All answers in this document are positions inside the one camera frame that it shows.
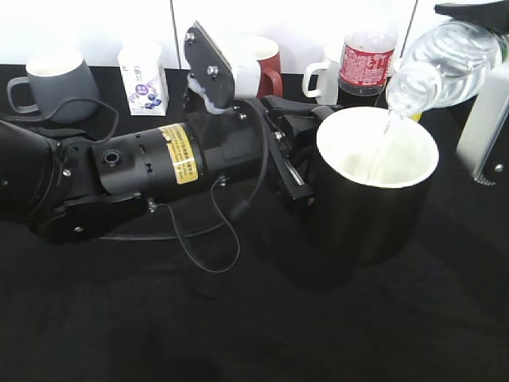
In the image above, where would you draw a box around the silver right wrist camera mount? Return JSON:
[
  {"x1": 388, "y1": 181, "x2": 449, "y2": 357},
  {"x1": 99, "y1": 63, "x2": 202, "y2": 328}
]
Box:
[{"x1": 456, "y1": 62, "x2": 508, "y2": 186}]

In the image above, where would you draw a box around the black ceramic mug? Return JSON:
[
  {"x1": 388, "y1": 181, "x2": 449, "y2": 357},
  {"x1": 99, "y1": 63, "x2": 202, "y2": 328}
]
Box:
[{"x1": 306, "y1": 106, "x2": 439, "y2": 266}]

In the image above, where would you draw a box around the white ceramic mug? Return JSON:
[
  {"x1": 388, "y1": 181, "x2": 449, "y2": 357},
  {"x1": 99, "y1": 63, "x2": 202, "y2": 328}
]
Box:
[{"x1": 301, "y1": 45, "x2": 342, "y2": 105}]

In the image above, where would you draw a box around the grey ceramic mug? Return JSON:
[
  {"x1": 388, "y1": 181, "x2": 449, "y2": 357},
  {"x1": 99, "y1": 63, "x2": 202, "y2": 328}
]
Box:
[{"x1": 6, "y1": 49, "x2": 99, "y2": 124}]

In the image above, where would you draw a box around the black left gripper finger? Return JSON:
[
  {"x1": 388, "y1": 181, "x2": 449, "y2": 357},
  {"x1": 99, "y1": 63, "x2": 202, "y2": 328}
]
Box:
[
  {"x1": 261, "y1": 95, "x2": 342, "y2": 119},
  {"x1": 274, "y1": 131, "x2": 315, "y2": 211}
]

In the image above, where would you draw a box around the cola bottle red label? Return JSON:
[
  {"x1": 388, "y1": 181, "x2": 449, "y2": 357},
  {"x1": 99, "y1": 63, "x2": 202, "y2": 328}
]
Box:
[{"x1": 338, "y1": 28, "x2": 398, "y2": 97}]

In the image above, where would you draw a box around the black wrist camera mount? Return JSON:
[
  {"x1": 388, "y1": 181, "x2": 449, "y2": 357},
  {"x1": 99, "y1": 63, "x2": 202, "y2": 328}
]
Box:
[{"x1": 184, "y1": 21, "x2": 235, "y2": 115}]

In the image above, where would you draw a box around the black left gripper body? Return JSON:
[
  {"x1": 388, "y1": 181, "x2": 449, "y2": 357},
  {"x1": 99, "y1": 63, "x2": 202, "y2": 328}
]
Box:
[{"x1": 186, "y1": 99, "x2": 318, "y2": 199}]

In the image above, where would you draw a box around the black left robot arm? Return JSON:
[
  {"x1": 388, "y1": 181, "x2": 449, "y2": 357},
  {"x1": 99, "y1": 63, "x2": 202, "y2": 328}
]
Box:
[{"x1": 1, "y1": 95, "x2": 337, "y2": 243}]

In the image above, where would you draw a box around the clear water bottle green label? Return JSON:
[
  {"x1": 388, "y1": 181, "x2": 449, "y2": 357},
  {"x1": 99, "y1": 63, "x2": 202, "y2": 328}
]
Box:
[{"x1": 386, "y1": 19, "x2": 508, "y2": 117}]

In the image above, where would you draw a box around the black camera cable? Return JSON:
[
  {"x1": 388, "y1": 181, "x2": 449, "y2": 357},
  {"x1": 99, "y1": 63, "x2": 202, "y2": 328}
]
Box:
[{"x1": 0, "y1": 97, "x2": 271, "y2": 275}]

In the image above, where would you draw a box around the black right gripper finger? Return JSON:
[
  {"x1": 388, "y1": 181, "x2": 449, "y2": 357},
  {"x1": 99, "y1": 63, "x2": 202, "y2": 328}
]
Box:
[{"x1": 434, "y1": 1, "x2": 508, "y2": 32}]

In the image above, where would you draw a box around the white milk carton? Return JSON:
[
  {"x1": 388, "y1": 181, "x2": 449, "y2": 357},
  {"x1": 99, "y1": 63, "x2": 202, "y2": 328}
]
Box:
[{"x1": 118, "y1": 40, "x2": 169, "y2": 117}]

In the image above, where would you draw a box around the red ceramic mug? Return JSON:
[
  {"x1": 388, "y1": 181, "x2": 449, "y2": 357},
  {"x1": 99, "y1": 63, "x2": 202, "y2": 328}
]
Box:
[{"x1": 241, "y1": 36, "x2": 283, "y2": 99}]

